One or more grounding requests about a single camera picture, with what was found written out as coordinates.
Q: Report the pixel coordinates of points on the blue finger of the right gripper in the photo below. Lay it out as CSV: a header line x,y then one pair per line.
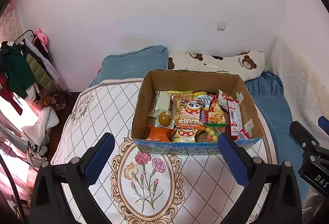
x,y
323,123
303,137

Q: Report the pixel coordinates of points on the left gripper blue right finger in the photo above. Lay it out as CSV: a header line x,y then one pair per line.
x,y
236,158

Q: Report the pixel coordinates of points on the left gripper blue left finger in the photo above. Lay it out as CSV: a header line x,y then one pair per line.
x,y
95,158

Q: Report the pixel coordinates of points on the long red white packet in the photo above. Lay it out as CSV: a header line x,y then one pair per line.
x,y
236,123

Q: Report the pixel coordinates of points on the green candy bag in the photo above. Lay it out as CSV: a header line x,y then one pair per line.
x,y
213,131

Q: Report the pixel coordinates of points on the instant noodle packet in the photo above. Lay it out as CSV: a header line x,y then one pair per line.
x,y
211,113

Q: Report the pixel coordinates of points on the cranberry oat cookie packet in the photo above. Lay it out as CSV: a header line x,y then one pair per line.
x,y
222,100

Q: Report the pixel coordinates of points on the orange panda sunflower seed bag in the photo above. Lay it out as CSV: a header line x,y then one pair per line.
x,y
189,117

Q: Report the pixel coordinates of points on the orange foil snack bag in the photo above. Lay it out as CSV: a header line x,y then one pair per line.
x,y
160,134

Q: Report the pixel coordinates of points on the braised egg clear packet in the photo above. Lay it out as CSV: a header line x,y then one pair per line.
x,y
164,119

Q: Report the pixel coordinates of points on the white cake packet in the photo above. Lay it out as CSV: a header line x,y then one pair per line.
x,y
162,101

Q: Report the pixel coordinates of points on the yellow biscuit bag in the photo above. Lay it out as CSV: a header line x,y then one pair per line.
x,y
176,100

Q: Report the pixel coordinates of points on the small red snack packet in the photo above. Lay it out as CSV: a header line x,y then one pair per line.
x,y
243,135

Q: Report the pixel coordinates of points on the yellow panda snack bag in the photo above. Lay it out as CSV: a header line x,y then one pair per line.
x,y
185,135

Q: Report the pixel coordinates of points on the white diamond pattern mat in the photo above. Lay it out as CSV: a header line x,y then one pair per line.
x,y
137,187

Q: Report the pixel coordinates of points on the white cloth pile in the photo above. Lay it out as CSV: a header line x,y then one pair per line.
x,y
37,136

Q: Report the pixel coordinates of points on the cardboard milk box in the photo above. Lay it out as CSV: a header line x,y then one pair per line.
x,y
183,80

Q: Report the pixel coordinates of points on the bear print pillow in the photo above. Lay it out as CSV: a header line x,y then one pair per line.
x,y
247,65

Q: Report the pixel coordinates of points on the white remote control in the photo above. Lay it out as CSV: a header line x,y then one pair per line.
x,y
210,66

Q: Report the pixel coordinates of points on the teal blue pillow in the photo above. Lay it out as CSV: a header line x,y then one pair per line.
x,y
135,64

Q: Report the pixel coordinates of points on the clothes rack with garments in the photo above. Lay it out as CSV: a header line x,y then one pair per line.
x,y
27,73

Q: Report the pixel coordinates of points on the white wall switch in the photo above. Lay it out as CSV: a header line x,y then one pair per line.
x,y
221,26

